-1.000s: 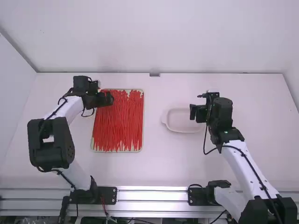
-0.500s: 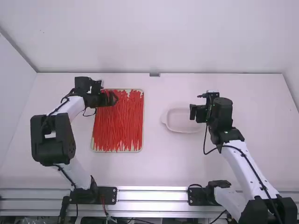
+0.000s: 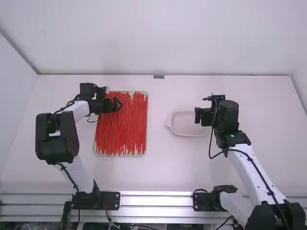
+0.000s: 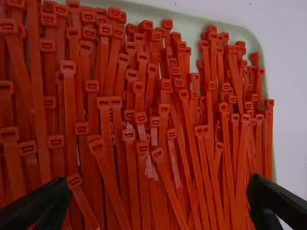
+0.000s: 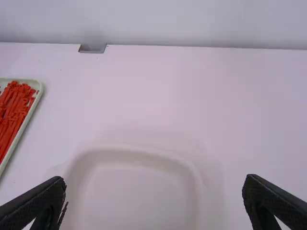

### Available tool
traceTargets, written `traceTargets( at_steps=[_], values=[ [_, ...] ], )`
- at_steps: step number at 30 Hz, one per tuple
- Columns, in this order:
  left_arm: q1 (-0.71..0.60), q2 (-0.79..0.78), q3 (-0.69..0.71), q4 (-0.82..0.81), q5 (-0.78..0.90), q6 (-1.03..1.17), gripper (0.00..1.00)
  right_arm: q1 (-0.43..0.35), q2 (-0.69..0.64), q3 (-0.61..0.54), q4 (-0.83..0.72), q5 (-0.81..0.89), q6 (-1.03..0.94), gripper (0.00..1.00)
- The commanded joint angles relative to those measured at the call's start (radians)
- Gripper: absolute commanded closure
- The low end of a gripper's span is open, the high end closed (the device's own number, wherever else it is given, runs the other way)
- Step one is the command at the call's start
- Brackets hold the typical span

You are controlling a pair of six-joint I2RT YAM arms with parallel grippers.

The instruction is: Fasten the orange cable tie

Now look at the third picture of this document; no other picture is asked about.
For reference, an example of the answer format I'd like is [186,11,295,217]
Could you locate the black cable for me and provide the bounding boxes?
[86,113,100,124]
[208,126,228,160]

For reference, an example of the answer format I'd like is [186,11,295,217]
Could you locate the silver rails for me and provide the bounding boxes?
[0,190,307,225]

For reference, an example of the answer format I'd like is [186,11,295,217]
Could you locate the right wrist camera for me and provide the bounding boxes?
[210,92,226,101]

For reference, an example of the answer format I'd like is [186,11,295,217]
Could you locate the row of orange cable ties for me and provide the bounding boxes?
[95,92,147,156]

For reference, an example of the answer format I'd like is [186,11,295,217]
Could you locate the red wire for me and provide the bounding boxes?
[104,201,115,225]

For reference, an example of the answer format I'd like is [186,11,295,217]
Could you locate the white dish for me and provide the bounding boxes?
[165,110,209,137]

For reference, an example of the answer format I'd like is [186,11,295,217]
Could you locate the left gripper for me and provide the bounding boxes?
[94,85,123,114]

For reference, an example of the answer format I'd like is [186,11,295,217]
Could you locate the pale tray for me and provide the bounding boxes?
[92,90,149,158]

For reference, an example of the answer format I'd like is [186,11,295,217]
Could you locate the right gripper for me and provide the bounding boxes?
[194,107,214,127]

